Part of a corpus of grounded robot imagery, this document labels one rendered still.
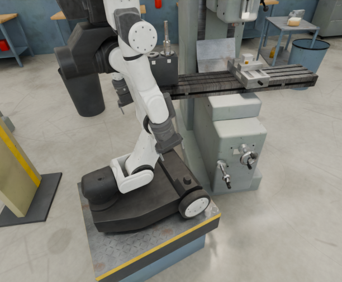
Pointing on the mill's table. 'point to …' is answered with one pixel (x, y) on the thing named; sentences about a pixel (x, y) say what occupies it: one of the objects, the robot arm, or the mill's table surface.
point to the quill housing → (228, 12)
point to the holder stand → (164, 67)
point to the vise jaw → (250, 66)
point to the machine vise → (246, 78)
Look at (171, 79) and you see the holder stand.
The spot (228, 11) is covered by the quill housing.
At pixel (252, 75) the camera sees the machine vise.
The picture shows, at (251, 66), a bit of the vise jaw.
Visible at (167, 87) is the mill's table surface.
